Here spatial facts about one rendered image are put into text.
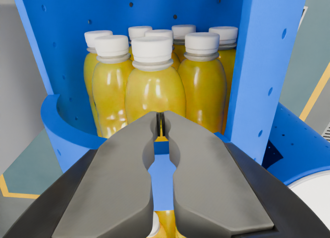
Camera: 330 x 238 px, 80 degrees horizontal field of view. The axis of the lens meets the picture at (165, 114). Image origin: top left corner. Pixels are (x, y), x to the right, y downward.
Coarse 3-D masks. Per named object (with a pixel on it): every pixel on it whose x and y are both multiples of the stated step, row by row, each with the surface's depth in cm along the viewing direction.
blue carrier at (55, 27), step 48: (48, 0) 24; (96, 0) 30; (144, 0) 34; (192, 0) 33; (240, 0) 28; (288, 0) 12; (48, 48) 24; (240, 48) 12; (288, 48) 15; (48, 96) 25; (240, 96) 14; (96, 144) 16; (240, 144) 16
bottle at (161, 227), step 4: (160, 224) 39; (160, 228) 38; (164, 228) 40; (156, 232) 37; (160, 232) 38; (164, 232) 39; (148, 236) 36; (152, 236) 36; (156, 236) 37; (160, 236) 38; (164, 236) 38
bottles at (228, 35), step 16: (96, 32) 28; (144, 32) 26; (160, 32) 25; (176, 32) 31; (192, 32) 31; (224, 32) 26; (176, 48) 31; (224, 48) 27; (176, 64) 27; (224, 64) 27; (96, 112) 31; (224, 112) 30; (96, 128) 34; (224, 128) 31
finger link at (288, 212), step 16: (224, 144) 9; (240, 160) 8; (256, 176) 7; (272, 176) 7; (256, 192) 7; (272, 192) 6; (288, 192) 6; (272, 208) 6; (288, 208) 6; (304, 208) 6; (288, 224) 6; (304, 224) 6; (320, 224) 6
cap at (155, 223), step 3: (153, 213) 38; (156, 213) 38; (153, 216) 38; (156, 216) 37; (153, 219) 37; (156, 219) 37; (153, 222) 37; (156, 222) 36; (153, 225) 36; (156, 225) 36; (153, 228) 36; (156, 228) 37; (153, 231) 36; (150, 234) 36
